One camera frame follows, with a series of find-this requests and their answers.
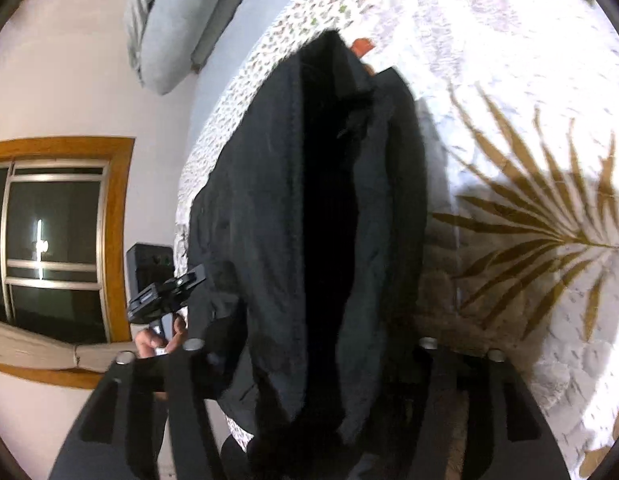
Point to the white leaf print quilt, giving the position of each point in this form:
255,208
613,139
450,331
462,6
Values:
489,85

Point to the black pants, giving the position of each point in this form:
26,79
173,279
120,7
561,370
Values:
269,185

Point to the bed with light blue sheet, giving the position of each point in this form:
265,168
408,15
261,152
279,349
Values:
224,60

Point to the wooden framed window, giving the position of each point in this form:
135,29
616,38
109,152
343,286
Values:
54,220

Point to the person's left hand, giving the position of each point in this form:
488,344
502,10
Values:
177,335

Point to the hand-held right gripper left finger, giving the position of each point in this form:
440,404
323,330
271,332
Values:
187,385

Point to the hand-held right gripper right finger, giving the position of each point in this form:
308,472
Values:
442,385

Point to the beige curtain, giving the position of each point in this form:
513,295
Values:
39,350

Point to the grey folded pillow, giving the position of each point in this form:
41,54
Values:
179,25

